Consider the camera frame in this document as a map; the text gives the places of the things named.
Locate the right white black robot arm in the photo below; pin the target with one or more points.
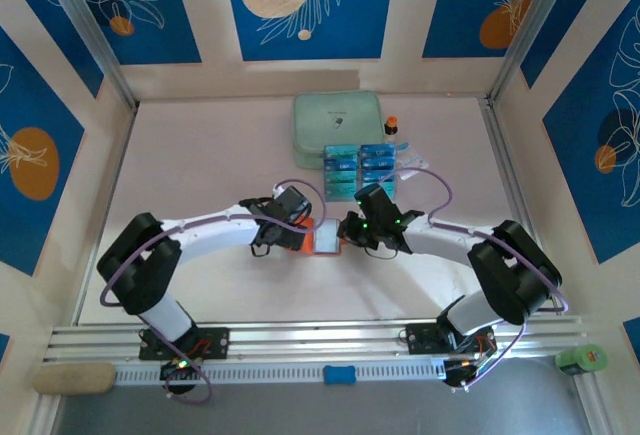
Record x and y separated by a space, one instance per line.
510 275

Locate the black electronics box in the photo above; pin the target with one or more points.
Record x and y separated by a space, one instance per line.
460 374
182 374

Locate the small brown bottle orange cap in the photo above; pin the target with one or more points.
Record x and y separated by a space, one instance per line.
391 130

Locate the mint green zip pouch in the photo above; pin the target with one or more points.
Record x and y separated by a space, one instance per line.
332 125

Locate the green tape roll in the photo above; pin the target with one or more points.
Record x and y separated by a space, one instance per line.
580 359

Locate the group of blue wipe packets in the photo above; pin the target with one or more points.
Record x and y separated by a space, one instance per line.
358 170

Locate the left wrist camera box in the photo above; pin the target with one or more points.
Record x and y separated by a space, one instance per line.
292 205

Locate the orange card holder wallet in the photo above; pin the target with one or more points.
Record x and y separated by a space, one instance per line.
327 237

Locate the aluminium side rail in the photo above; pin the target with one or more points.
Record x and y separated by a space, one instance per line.
502 145

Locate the blue credit card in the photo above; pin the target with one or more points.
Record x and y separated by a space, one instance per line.
378 150
340 164
380 177
378 163

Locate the blue bone-shaped block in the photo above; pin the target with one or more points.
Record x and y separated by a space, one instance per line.
339 375

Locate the beige oblong sponge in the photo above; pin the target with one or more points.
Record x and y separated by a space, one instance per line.
75 379

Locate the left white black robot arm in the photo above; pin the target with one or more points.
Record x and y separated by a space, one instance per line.
145 265

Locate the aluminium frame post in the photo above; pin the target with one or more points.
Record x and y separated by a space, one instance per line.
90 30
532 30

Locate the white blue sachet packet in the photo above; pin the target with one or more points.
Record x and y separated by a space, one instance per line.
412 160

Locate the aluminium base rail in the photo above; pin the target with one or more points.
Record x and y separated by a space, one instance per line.
310 340

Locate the teal credit card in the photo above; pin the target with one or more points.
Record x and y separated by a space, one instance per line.
392 191
340 151
340 192
340 178

